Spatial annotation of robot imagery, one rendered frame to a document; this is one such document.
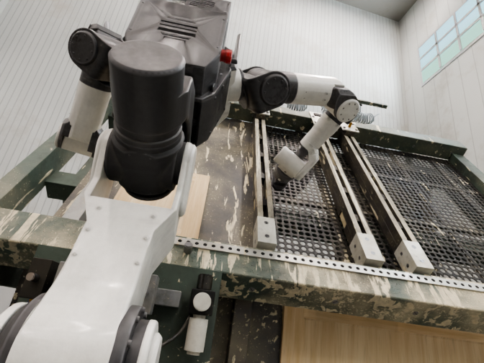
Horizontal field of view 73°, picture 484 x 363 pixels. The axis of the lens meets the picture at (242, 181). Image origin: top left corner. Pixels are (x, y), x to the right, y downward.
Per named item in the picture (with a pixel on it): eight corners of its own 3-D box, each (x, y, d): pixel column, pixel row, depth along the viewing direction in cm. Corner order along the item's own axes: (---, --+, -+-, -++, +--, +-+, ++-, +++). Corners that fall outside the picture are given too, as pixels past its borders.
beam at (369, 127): (108, 95, 190) (107, 78, 185) (114, 90, 199) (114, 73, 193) (459, 162, 209) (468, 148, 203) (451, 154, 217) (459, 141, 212)
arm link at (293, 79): (305, 75, 89) (259, 70, 84) (299, 108, 92) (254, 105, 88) (286, 70, 99) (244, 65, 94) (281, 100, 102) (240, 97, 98)
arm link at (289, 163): (288, 186, 123) (297, 179, 112) (266, 167, 124) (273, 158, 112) (306, 164, 126) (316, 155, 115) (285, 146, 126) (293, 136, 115)
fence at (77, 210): (61, 228, 100) (60, 218, 98) (145, 113, 180) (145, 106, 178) (78, 231, 101) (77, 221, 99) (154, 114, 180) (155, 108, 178)
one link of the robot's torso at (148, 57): (183, 81, 46) (201, 35, 59) (88, 62, 45) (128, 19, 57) (174, 209, 65) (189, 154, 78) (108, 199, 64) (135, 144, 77)
